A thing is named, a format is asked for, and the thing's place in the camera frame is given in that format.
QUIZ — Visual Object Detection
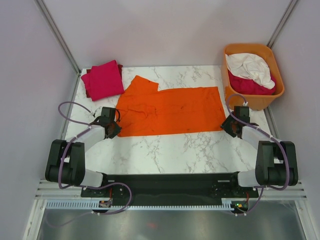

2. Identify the orange t shirt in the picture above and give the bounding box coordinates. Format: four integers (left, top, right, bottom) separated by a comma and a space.
116, 75, 226, 137

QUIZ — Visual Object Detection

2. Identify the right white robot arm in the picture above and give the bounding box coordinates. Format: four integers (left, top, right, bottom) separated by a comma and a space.
220, 106, 299, 197

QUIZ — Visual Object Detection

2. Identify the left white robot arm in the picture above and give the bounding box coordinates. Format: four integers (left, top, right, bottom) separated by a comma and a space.
45, 107, 122, 197

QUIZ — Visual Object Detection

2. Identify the orange plastic basket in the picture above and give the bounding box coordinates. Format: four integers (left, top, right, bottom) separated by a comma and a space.
220, 43, 285, 111

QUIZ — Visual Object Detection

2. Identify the folded pink t shirt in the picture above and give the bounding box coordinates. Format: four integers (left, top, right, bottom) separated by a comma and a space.
80, 59, 125, 102

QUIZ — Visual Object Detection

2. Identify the crimson t shirt in basket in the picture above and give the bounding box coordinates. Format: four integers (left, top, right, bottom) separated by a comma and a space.
228, 70, 276, 95

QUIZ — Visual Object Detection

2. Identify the white t shirt in basket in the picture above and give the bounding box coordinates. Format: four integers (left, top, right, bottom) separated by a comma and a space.
225, 53, 276, 90

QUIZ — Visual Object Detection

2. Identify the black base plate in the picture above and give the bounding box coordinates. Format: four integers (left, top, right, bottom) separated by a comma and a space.
81, 173, 259, 207

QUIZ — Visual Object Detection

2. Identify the white slotted cable duct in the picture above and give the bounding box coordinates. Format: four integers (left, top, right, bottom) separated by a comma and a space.
46, 199, 234, 211

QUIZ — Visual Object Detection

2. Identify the aluminium rail frame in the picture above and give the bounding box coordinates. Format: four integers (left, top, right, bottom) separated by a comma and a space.
35, 180, 307, 201

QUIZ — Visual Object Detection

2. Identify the right corner aluminium post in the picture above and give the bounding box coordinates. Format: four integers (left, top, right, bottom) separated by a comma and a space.
266, 0, 300, 49

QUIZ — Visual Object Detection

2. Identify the corner aluminium post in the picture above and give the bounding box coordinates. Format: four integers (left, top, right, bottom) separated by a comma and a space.
34, 0, 81, 75
266, 0, 300, 49

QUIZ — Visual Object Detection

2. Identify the left corner aluminium post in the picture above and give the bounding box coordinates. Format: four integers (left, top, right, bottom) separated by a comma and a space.
34, 0, 81, 75

